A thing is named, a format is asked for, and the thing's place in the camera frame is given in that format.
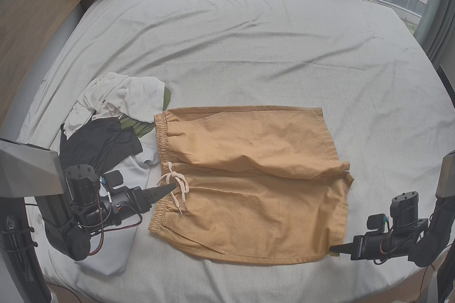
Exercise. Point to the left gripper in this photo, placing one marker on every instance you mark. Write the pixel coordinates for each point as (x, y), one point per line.
(129, 204)

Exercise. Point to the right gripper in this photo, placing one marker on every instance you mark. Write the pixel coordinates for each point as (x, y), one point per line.
(369, 246)

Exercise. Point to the tan shorts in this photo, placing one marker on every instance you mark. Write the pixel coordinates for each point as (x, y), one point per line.
(248, 188)

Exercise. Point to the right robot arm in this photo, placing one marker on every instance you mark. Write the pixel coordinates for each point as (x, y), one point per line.
(405, 209)

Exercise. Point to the bed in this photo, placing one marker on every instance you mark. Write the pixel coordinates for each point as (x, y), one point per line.
(248, 46)

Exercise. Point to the pale blue garment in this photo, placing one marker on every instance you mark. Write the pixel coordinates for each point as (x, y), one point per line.
(113, 252)

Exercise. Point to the black garment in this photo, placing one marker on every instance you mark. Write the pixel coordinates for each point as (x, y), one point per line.
(99, 145)

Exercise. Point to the green garment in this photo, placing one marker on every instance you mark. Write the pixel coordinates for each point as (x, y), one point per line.
(142, 127)

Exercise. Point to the white garment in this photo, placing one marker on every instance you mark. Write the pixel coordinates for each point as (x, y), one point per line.
(135, 99)

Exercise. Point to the grey-green curtain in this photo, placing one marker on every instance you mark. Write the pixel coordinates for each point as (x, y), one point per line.
(440, 10)

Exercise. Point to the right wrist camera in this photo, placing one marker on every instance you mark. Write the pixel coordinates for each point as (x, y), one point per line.
(375, 221)

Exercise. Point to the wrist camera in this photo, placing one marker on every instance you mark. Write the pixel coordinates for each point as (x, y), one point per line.
(114, 179)
(375, 221)

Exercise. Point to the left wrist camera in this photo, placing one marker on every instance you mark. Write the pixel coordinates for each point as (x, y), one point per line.
(114, 179)

